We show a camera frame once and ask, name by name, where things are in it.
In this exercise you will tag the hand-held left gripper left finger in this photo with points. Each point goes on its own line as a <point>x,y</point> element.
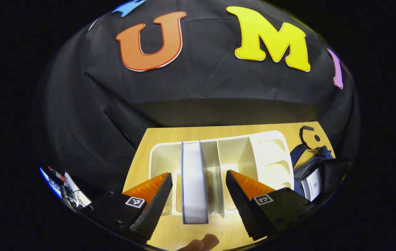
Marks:
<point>154,205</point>

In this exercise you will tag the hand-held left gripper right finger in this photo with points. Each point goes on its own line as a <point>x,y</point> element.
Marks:
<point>243,209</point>

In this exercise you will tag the blue cover book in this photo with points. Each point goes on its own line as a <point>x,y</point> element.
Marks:
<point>194,181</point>

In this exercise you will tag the white plastic bookshelf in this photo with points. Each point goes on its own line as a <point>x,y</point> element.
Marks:
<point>271,164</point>

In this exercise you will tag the white cover book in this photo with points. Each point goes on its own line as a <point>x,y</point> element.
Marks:
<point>312,184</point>

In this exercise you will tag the blue schoolbag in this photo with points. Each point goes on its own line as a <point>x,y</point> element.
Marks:
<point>309,164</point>

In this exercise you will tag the white side table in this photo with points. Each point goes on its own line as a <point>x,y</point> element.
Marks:
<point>77,193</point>

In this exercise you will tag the black backdrop cloth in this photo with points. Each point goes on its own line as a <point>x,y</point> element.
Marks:
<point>201,90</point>

